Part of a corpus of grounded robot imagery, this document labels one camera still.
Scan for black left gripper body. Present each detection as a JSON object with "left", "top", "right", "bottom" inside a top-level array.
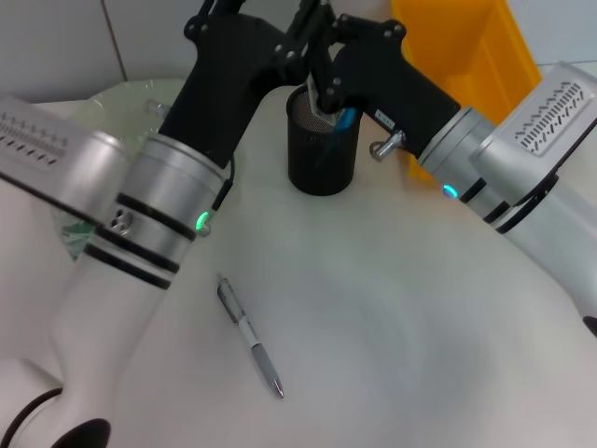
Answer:
[{"left": 158, "top": 12, "right": 310, "bottom": 163}]

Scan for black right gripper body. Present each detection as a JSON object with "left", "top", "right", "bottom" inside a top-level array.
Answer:
[{"left": 328, "top": 13, "right": 473, "bottom": 156}]

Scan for clear plastic ruler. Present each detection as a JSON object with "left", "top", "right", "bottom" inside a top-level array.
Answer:
[{"left": 305, "top": 77, "right": 347, "bottom": 126}]

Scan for blue scissors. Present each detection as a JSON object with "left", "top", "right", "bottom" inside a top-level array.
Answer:
[{"left": 326, "top": 105, "right": 359, "bottom": 150}]

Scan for clear green-label water bottle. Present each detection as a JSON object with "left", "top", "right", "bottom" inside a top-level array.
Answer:
[{"left": 55, "top": 217, "right": 99, "bottom": 263}]

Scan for grey ballpoint pen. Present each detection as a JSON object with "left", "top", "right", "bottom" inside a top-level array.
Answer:
[{"left": 216, "top": 273, "right": 285, "bottom": 400}]

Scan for black mesh pen cup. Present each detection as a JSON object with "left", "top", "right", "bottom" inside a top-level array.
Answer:
[{"left": 285, "top": 86, "right": 360, "bottom": 197}]

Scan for yellow plastic bin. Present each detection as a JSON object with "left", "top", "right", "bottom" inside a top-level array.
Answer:
[{"left": 390, "top": 0, "right": 542, "bottom": 181}]

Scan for right gripper cable with plug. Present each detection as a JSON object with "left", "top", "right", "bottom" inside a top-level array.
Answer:
[{"left": 369, "top": 129, "right": 408, "bottom": 162}]

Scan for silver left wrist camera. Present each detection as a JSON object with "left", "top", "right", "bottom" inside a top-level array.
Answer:
[{"left": 0, "top": 95, "right": 128, "bottom": 226}]

